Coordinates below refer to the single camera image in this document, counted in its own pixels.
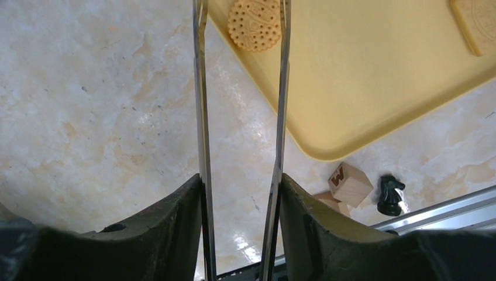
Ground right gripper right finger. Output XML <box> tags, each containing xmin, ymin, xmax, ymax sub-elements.
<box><xmin>280</xmin><ymin>174</ymin><xmax>495</xmax><ymax>280</ymax></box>

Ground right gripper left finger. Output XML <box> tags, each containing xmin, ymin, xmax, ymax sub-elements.
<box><xmin>1</xmin><ymin>174</ymin><xmax>202</xmax><ymax>280</ymax></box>

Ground metal tongs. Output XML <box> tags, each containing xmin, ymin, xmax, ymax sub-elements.
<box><xmin>192</xmin><ymin>1</ymin><xmax>291</xmax><ymax>280</ymax></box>

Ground orange biscuit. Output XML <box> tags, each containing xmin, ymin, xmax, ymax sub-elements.
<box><xmin>228</xmin><ymin>0</ymin><xmax>281</xmax><ymax>52</ymax></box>

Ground brown wooden blocks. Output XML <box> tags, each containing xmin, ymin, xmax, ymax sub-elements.
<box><xmin>314</xmin><ymin>162</ymin><xmax>374</xmax><ymax>217</ymax></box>

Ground small black block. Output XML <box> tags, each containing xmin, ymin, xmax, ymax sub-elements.
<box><xmin>377</xmin><ymin>174</ymin><xmax>405</xmax><ymax>217</ymax></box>

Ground yellow serving tray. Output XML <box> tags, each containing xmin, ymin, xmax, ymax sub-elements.
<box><xmin>207</xmin><ymin>0</ymin><xmax>496</xmax><ymax>163</ymax></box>

